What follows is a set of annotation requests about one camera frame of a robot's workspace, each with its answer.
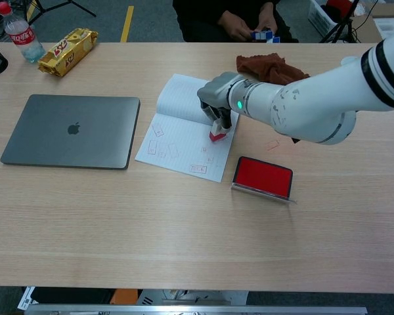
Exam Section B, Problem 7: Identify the person's left hand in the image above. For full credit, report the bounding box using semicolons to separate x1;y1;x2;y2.
257;3;278;33

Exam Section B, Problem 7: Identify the blue and white cube toy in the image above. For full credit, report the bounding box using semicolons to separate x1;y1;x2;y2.
249;28;281;44

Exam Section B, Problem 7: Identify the gold foil snack packet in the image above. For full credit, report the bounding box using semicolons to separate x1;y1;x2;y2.
37;28;99;78

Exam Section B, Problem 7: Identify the red and white stamp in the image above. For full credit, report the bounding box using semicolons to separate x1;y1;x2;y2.
208;120;232;143

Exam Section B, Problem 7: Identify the aluminium profile rail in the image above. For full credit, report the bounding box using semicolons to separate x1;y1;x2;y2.
24;304;368;315

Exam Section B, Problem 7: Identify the white plastic basket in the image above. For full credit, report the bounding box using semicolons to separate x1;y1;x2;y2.
307;0;341;37

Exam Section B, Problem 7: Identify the orange object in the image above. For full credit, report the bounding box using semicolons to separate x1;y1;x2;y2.
111;288;142;305

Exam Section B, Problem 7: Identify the person's right hand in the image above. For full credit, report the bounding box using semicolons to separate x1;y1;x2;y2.
217;10;257;41

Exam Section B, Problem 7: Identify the open lined paper notebook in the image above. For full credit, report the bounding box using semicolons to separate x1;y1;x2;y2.
134;73;240;184

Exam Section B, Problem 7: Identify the brown cardboard box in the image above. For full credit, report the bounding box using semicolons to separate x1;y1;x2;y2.
349;6;394;44

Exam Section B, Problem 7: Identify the brown microfibre cloth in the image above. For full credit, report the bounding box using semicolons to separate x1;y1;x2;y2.
236;54;311;87

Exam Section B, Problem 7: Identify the clear plastic bottle red label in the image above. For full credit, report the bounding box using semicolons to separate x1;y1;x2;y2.
0;1;47;64

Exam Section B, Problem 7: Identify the black tripod stand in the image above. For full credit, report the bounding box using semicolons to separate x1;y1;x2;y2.
320;0;362;43
26;0;98;26

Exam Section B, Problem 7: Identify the red object in basket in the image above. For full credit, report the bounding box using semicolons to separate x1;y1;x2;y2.
324;0;352;17

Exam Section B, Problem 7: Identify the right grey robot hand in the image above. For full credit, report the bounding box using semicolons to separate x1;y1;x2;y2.
196;72;247;132

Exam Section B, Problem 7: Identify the red ink pad with lid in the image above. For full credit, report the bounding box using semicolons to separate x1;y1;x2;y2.
230;156;298;205

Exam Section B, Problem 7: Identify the grey closed laptop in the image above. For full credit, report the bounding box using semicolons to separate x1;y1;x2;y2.
0;94;141;171

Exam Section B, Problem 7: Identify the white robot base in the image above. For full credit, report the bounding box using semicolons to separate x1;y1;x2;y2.
137;289;249;306

